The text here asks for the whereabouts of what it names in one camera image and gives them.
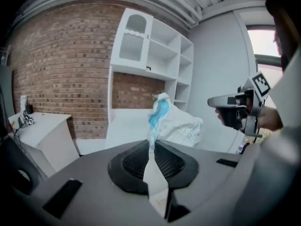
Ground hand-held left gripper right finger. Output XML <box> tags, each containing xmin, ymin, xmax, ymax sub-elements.
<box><xmin>154</xmin><ymin>140</ymin><xmax>199</xmax><ymax>189</ymax></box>

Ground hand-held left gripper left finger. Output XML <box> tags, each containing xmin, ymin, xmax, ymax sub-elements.
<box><xmin>107</xmin><ymin>140</ymin><xmax>151</xmax><ymax>195</ymax></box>

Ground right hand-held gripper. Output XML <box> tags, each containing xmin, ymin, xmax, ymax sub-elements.
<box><xmin>207</xmin><ymin>71</ymin><xmax>271</xmax><ymax>138</ymax></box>

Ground white blue plastic bag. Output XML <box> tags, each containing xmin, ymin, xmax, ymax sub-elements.
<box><xmin>143</xmin><ymin>92</ymin><xmax>203</xmax><ymax>193</ymax></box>

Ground person's right forearm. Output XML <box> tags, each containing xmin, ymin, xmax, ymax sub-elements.
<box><xmin>257</xmin><ymin>79</ymin><xmax>301</xmax><ymax>136</ymax></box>

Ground person's right hand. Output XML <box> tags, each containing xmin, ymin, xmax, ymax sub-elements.
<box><xmin>214</xmin><ymin>109</ymin><xmax>226</xmax><ymax>127</ymax></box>

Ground white shelf cabinet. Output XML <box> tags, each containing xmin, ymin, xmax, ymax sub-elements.
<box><xmin>104</xmin><ymin>8</ymin><xmax>195</xmax><ymax>148</ymax></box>

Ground window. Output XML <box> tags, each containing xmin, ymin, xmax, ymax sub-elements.
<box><xmin>246</xmin><ymin>24</ymin><xmax>284</xmax><ymax>108</ymax></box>

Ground person's light shirt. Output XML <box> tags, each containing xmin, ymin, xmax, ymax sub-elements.
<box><xmin>260</xmin><ymin>126</ymin><xmax>301</xmax><ymax>226</ymax></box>

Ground white side cabinet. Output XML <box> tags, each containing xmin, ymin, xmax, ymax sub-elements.
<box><xmin>8</xmin><ymin>112</ymin><xmax>80</xmax><ymax>175</ymax></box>

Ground grey device with printed tag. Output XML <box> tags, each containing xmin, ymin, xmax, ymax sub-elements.
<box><xmin>18</xmin><ymin>111</ymin><xmax>35</xmax><ymax>128</ymax></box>

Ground black cable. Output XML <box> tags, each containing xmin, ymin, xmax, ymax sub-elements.
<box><xmin>13</xmin><ymin>125</ymin><xmax>27</xmax><ymax>154</ymax></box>

